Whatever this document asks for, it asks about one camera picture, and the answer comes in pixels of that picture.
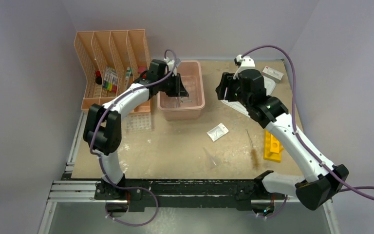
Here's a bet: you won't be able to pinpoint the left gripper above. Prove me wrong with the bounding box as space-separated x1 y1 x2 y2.
158 73 188 98

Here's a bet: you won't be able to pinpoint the clear glass funnel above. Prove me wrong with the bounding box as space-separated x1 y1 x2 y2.
203 148 220 169

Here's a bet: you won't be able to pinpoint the white plastic lid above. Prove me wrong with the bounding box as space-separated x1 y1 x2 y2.
221 76 276 117

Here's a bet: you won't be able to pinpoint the red black bottle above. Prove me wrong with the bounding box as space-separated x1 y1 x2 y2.
95 70 103 85

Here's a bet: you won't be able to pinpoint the yellow test tube rack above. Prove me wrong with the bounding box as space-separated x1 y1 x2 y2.
263 130 284 163

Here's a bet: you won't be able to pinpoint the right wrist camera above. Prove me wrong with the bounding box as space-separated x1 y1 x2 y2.
233 55 256 79

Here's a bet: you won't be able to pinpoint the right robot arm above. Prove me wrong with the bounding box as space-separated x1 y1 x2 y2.
215 69 349 211

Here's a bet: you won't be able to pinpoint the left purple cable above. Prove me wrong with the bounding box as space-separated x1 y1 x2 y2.
89 49 178 195

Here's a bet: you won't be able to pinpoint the pink box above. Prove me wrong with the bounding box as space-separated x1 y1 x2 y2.
138 66 148 74

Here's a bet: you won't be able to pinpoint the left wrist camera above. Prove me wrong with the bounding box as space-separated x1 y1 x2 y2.
164 58 181 73

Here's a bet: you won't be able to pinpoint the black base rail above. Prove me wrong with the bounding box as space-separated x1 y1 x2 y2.
94 176 285 213

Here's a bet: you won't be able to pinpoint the peach desk organizer rack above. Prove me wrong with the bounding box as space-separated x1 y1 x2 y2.
74 29 151 112

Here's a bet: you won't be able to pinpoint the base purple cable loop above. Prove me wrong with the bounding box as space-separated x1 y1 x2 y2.
104 186 161 227

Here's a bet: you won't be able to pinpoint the metal crucible tongs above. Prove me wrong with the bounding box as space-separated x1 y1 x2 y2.
164 97 193 108

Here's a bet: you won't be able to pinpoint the coloured marker pack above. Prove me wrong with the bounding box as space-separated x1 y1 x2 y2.
103 66 118 93

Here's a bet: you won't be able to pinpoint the white slide box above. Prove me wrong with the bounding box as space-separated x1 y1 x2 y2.
262 66 284 83

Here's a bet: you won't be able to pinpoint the clear plastic bag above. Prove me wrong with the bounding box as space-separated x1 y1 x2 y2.
206 123 229 142

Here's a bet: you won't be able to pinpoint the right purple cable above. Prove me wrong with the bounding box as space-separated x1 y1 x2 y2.
242 45 374 203

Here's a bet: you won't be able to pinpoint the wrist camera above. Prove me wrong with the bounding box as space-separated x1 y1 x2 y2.
233 55 256 79
164 58 181 73

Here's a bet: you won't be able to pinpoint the pink plastic bin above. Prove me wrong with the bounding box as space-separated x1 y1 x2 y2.
157 60 205 120

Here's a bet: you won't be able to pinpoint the clear acrylic tube rack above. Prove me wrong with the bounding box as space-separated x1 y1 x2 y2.
125 113 152 133

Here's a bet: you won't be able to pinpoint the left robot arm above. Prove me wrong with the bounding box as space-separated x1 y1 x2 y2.
83 58 189 199

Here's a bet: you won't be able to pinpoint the green capped tube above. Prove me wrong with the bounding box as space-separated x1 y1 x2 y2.
123 67 132 91

